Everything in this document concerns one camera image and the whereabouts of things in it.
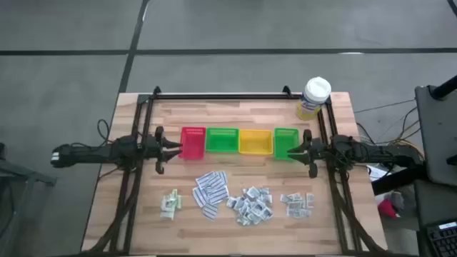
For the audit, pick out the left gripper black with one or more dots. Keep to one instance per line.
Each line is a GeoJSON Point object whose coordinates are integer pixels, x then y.
{"type": "Point", "coordinates": [159, 150]}

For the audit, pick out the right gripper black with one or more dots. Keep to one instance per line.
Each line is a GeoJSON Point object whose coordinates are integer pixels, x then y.
{"type": "Point", "coordinates": [314, 151]}

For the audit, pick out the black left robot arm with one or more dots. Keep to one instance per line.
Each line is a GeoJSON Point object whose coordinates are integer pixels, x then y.
{"type": "Point", "coordinates": [93, 151]}

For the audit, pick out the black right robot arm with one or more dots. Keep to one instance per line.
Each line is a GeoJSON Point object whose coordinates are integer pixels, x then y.
{"type": "Point", "coordinates": [375, 151]}

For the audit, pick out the green plastic basket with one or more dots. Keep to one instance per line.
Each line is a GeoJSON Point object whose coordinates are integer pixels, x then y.
{"type": "Point", "coordinates": [222, 141]}
{"type": "Point", "coordinates": [283, 139]}

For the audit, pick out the red plastic basket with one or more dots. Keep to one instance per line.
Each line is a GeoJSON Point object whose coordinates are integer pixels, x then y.
{"type": "Point", "coordinates": [193, 142]}

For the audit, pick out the yellow plastic basket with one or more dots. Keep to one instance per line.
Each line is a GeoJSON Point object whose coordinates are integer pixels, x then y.
{"type": "Point", "coordinates": [255, 142]}

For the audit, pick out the grey-white pad packet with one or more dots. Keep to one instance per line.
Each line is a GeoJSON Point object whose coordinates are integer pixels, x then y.
{"type": "Point", "coordinates": [295, 197]}
{"type": "Point", "coordinates": [285, 198]}
{"type": "Point", "coordinates": [305, 213]}
{"type": "Point", "coordinates": [292, 213]}
{"type": "Point", "coordinates": [310, 200]}
{"type": "Point", "coordinates": [294, 206]}

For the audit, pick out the small green-white packet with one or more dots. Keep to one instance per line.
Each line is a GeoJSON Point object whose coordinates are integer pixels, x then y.
{"type": "Point", "coordinates": [177, 202]}
{"type": "Point", "coordinates": [166, 203]}
{"type": "Point", "coordinates": [174, 194]}
{"type": "Point", "coordinates": [167, 215]}

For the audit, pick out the blue striped bandage wrapper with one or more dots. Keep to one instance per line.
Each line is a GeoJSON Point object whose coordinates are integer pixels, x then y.
{"type": "Point", "coordinates": [219, 177]}
{"type": "Point", "coordinates": [210, 211]}
{"type": "Point", "coordinates": [205, 180]}
{"type": "Point", "coordinates": [199, 197]}
{"type": "Point", "coordinates": [218, 194]}

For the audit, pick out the Lysol wipes canister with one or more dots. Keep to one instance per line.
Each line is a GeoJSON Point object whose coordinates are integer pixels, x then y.
{"type": "Point", "coordinates": [316, 91]}

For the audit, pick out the crumpled small white packet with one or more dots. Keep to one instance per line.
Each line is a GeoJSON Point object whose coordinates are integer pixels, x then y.
{"type": "Point", "coordinates": [231, 202]}

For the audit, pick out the white paper sheet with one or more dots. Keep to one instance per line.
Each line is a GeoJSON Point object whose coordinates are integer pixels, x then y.
{"type": "Point", "coordinates": [378, 174]}

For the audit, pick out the white Drug Facts packet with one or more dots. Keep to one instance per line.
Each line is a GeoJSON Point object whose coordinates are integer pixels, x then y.
{"type": "Point", "coordinates": [243, 222]}

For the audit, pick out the black slanted bar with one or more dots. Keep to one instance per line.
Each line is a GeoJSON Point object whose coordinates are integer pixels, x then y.
{"type": "Point", "coordinates": [396, 182]}

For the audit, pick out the red cloth object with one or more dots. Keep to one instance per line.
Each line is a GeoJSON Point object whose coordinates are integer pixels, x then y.
{"type": "Point", "coordinates": [386, 210]}

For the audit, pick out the grey cloth object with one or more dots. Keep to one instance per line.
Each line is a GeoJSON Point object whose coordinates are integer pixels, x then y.
{"type": "Point", "coordinates": [398, 200]}

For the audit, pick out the dark desk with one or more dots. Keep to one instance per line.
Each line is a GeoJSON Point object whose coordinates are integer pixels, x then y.
{"type": "Point", "coordinates": [428, 203]}

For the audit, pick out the grey metal stand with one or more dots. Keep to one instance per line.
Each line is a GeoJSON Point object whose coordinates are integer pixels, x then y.
{"type": "Point", "coordinates": [32, 175]}

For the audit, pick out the black pole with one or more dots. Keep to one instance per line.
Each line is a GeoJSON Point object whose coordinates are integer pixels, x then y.
{"type": "Point", "coordinates": [446, 87]}

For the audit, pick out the black keyboard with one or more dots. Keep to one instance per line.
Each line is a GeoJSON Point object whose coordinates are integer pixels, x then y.
{"type": "Point", "coordinates": [444, 242]}

